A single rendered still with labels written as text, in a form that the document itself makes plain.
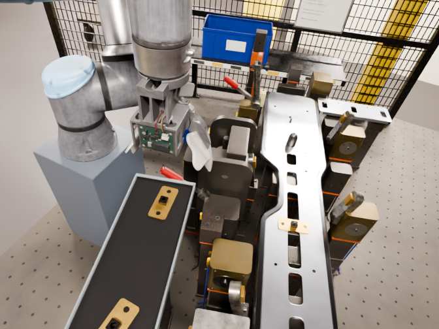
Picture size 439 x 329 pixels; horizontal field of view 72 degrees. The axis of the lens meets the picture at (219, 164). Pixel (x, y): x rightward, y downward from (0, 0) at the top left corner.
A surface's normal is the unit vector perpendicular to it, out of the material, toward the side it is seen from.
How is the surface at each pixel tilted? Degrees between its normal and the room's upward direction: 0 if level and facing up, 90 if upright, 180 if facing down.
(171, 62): 90
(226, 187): 90
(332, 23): 90
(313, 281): 0
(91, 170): 0
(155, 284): 0
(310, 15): 90
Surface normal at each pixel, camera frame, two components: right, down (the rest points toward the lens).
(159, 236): 0.08, -0.69
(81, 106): 0.41, 0.68
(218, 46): -0.11, 0.71
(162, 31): 0.16, 0.72
